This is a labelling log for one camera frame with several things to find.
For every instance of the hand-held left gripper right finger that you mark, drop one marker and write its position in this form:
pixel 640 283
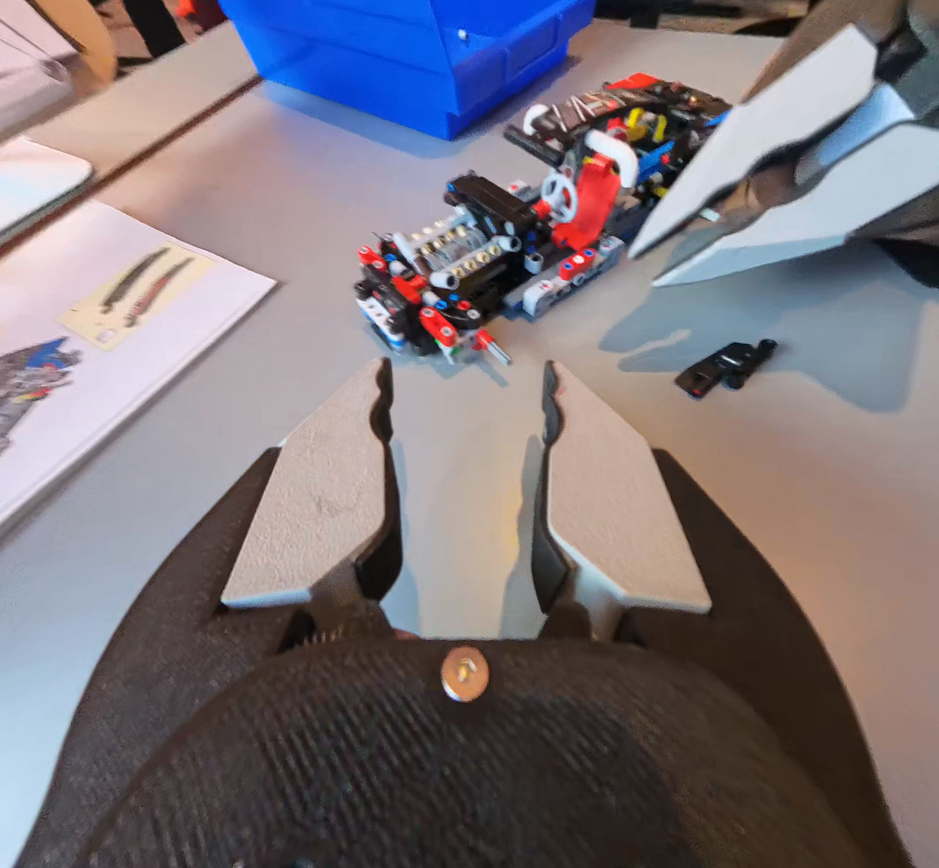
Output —
pixel 623 516

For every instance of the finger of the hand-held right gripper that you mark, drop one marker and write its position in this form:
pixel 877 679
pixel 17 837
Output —
pixel 777 120
pixel 843 200

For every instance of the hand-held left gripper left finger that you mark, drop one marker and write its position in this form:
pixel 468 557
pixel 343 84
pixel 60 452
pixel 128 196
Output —
pixel 315 516

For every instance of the black brick assembly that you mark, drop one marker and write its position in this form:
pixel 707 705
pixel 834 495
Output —
pixel 722 368

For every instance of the toy brick car chassis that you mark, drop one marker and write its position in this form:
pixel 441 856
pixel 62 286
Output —
pixel 579 208

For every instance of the blue plastic bin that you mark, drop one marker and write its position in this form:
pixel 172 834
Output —
pixel 352 39

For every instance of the grey desk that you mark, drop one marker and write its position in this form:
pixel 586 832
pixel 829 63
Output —
pixel 147 105
pixel 293 186

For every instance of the white instruction booklet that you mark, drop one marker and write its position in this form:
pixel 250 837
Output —
pixel 147 384

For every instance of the white stand base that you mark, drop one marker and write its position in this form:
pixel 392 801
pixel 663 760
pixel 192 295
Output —
pixel 37 186

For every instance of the wooden document stand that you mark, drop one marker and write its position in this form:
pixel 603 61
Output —
pixel 66 10

